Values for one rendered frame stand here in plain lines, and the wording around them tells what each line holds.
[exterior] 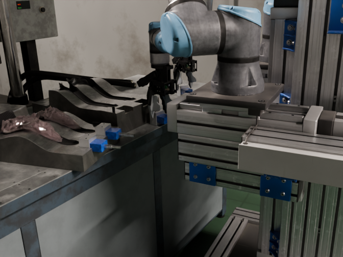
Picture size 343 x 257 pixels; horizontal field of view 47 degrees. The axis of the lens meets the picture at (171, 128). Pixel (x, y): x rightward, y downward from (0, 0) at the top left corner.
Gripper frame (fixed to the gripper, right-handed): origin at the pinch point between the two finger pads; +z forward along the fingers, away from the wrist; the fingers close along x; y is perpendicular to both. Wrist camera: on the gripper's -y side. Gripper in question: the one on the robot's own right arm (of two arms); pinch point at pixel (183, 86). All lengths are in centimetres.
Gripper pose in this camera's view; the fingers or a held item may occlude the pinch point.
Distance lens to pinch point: 197.5
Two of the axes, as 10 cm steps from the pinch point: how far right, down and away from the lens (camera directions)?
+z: 0.3, 9.4, 3.4
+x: 8.6, -2.0, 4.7
